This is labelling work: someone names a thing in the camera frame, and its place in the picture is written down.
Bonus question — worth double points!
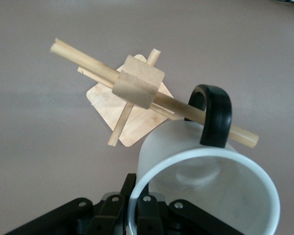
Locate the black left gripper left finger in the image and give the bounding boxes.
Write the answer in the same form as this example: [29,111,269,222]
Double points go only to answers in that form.
[4,173,138,235]

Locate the white mug with black handle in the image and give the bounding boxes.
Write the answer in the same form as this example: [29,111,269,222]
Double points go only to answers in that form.
[126,84,281,235]

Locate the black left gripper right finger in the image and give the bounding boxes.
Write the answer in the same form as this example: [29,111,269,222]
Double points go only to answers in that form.
[136,193,238,235]

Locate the wooden cup stand with pegs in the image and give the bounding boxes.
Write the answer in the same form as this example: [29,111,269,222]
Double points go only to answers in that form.
[50,38,260,149]

